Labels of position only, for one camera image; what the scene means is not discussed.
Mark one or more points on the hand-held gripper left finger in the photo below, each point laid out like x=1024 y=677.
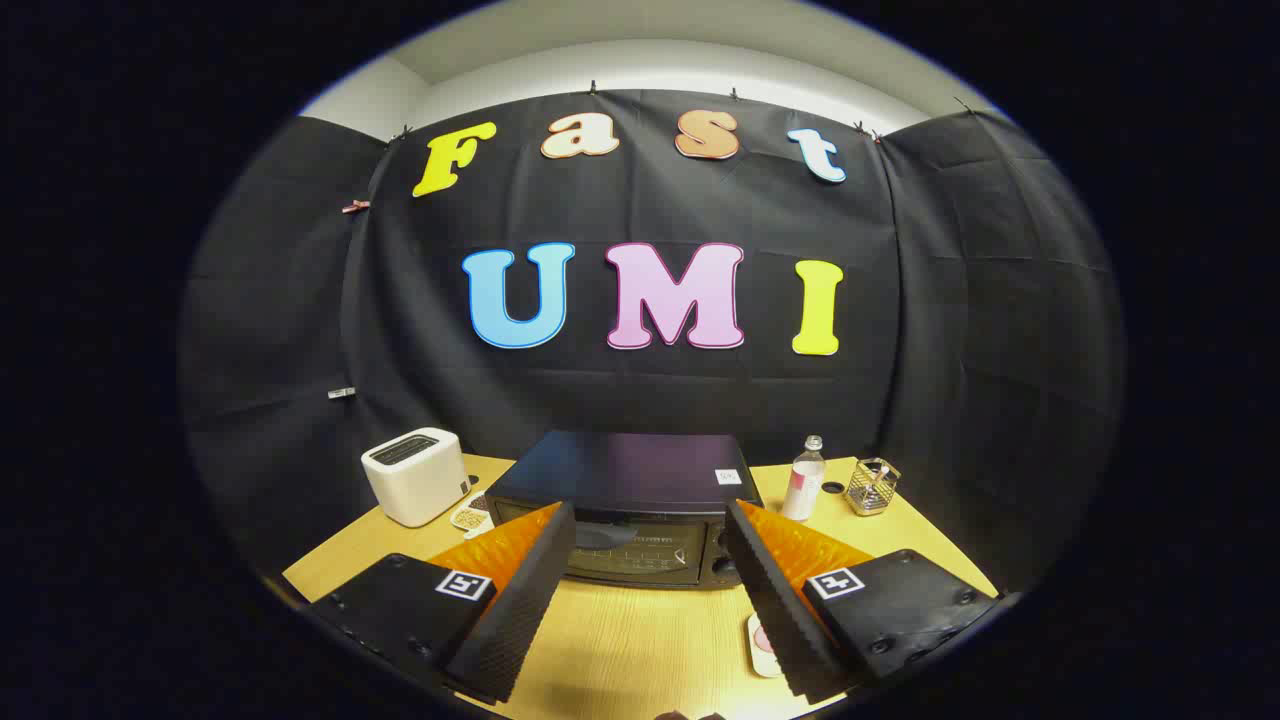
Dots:
x=520 y=600

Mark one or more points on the cream square plate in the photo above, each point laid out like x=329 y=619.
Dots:
x=756 y=655

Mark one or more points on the clear plastic bottle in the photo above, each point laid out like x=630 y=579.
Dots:
x=803 y=490

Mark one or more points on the black backdrop cloth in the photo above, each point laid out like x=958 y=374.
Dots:
x=650 y=400

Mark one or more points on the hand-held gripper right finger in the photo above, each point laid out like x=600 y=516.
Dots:
x=780 y=610

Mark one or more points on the white bread toaster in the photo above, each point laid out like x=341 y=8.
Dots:
x=415 y=480

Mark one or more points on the black toaster oven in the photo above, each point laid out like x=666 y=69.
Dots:
x=620 y=470

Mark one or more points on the small dish of grains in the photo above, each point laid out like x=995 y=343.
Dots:
x=470 y=518

